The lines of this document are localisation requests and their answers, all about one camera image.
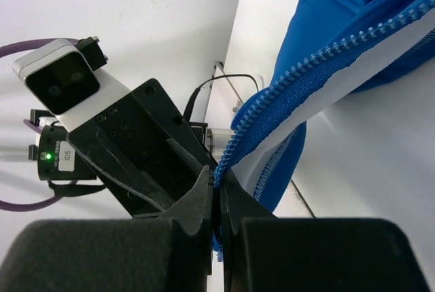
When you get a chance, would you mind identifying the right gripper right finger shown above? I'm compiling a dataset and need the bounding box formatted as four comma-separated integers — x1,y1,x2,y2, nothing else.
220,173,429,291

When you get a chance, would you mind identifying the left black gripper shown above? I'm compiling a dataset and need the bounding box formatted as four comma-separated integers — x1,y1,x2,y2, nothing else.
67,79,217,218

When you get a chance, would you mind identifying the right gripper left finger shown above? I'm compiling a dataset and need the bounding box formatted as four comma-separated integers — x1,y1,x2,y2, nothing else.
1,167,212,291

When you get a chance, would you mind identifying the blue zip jacket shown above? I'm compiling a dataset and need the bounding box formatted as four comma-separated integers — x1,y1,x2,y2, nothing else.
212,0,435,262

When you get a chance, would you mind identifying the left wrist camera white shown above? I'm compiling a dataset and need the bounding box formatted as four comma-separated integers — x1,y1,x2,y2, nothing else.
12,37,130,132

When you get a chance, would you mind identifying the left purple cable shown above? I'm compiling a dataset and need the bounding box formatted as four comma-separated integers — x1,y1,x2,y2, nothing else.
0,37,82,212

